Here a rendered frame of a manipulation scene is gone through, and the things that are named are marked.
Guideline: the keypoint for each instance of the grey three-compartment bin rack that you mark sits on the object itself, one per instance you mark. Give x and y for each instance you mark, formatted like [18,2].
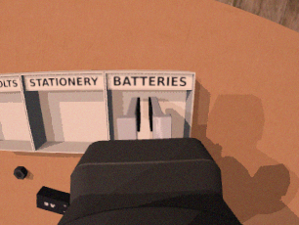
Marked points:
[65,111]

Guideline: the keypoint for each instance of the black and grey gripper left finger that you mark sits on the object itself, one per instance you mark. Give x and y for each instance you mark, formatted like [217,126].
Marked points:
[129,125]

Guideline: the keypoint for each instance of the dark grey hex nut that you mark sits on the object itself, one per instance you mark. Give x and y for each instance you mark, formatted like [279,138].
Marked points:
[20,172]

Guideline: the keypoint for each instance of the black 9v battery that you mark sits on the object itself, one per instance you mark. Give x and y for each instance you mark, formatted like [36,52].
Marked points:
[52,200]

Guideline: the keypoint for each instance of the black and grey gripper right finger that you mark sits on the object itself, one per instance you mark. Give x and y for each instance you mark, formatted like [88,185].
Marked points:
[160,124]

